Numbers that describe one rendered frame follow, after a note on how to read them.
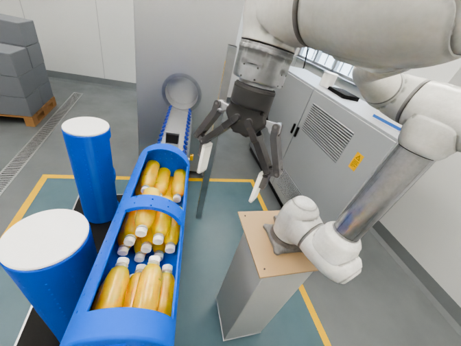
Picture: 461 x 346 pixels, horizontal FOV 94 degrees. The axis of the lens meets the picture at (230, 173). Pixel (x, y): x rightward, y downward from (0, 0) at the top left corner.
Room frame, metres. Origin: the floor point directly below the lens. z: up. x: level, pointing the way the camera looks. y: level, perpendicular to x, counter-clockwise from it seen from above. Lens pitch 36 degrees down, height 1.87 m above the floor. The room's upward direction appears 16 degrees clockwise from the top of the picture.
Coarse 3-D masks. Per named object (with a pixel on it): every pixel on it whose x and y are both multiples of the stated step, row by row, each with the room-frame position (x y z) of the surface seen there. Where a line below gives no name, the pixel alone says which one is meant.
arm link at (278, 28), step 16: (256, 0) 0.37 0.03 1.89; (272, 0) 0.35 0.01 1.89; (288, 0) 0.33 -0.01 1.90; (256, 16) 0.37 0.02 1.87; (272, 16) 0.35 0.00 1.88; (288, 16) 0.33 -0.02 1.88; (256, 32) 0.37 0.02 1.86; (272, 32) 0.36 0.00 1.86; (288, 32) 0.34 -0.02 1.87; (288, 48) 0.37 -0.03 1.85
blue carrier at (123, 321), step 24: (168, 144) 0.98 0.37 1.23; (144, 168) 0.94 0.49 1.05; (168, 168) 0.98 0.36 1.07; (120, 216) 0.48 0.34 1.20; (96, 264) 0.31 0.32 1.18; (96, 288) 0.24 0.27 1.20; (96, 312) 0.18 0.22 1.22; (120, 312) 0.19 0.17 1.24; (144, 312) 0.21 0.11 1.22; (72, 336) 0.13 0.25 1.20; (96, 336) 0.14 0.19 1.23; (120, 336) 0.15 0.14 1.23; (144, 336) 0.16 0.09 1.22; (168, 336) 0.19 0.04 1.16
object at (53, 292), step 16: (80, 256) 0.41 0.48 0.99; (96, 256) 0.49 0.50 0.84; (16, 272) 0.29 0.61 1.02; (32, 272) 0.30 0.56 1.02; (48, 272) 0.32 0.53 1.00; (64, 272) 0.35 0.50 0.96; (80, 272) 0.39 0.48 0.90; (32, 288) 0.29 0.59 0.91; (48, 288) 0.31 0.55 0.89; (64, 288) 0.33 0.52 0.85; (80, 288) 0.37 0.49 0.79; (32, 304) 0.29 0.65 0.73; (48, 304) 0.29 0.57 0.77; (64, 304) 0.32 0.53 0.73; (48, 320) 0.29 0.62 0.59; (64, 320) 0.30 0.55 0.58
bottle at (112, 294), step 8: (120, 264) 0.35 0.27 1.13; (112, 272) 0.32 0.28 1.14; (120, 272) 0.32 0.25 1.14; (128, 272) 0.34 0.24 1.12; (104, 280) 0.29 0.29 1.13; (112, 280) 0.29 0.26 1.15; (120, 280) 0.30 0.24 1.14; (128, 280) 0.32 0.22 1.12; (104, 288) 0.27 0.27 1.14; (112, 288) 0.27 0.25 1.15; (120, 288) 0.28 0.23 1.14; (104, 296) 0.25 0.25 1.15; (112, 296) 0.25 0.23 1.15; (120, 296) 0.26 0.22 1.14; (96, 304) 0.23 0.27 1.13; (104, 304) 0.23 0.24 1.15; (112, 304) 0.23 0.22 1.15; (120, 304) 0.24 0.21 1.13
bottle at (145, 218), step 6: (144, 192) 0.63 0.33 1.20; (150, 192) 0.63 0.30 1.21; (156, 192) 0.65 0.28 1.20; (138, 210) 0.53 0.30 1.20; (144, 210) 0.53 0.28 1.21; (150, 210) 0.54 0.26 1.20; (138, 216) 0.50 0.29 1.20; (144, 216) 0.51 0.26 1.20; (150, 216) 0.52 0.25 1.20; (138, 222) 0.48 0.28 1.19; (144, 222) 0.49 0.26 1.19; (150, 222) 0.50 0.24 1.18
